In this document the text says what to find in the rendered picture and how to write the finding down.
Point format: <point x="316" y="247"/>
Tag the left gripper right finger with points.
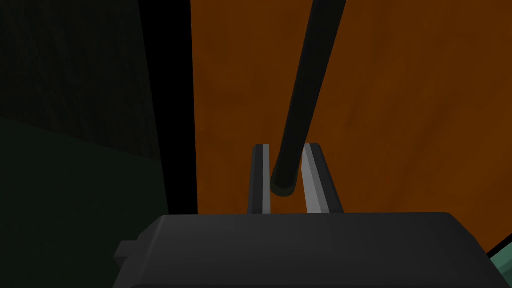
<point x="319" y="184"/>

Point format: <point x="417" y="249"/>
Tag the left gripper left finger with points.
<point x="260" y="180"/>

